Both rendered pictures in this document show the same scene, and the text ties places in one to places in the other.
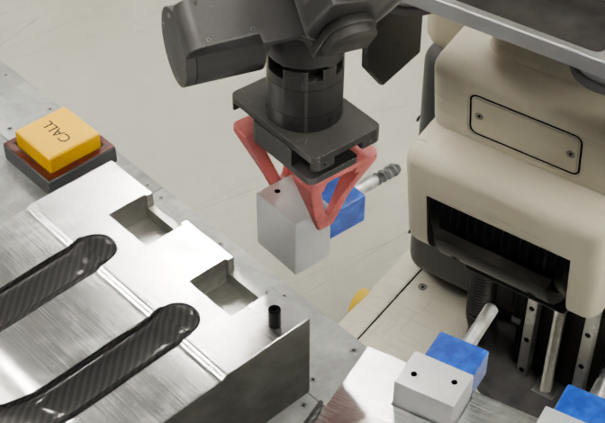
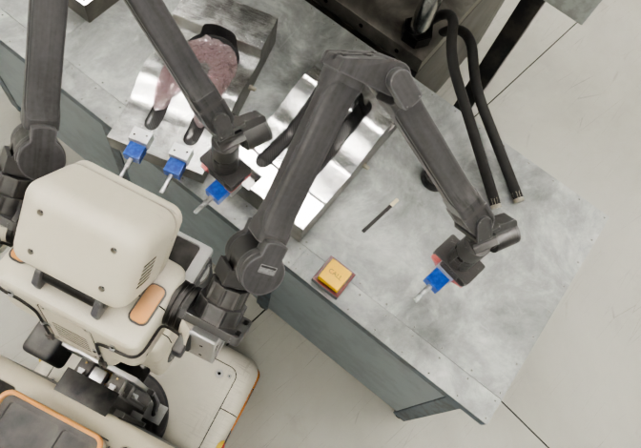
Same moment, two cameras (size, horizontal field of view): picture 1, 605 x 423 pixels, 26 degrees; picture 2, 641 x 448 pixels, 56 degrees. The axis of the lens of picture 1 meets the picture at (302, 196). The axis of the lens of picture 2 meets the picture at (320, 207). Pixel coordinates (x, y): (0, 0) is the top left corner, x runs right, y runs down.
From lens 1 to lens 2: 1.50 m
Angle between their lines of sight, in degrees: 70
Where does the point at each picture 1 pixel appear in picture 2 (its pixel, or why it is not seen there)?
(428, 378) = (182, 151)
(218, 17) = (250, 115)
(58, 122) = (337, 279)
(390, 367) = (195, 167)
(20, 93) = (363, 318)
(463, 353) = (171, 167)
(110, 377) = (278, 144)
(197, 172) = not seen: outside the picture
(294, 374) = not seen: hidden behind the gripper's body
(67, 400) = (288, 136)
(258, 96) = (241, 168)
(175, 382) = not seen: hidden behind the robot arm
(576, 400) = (135, 152)
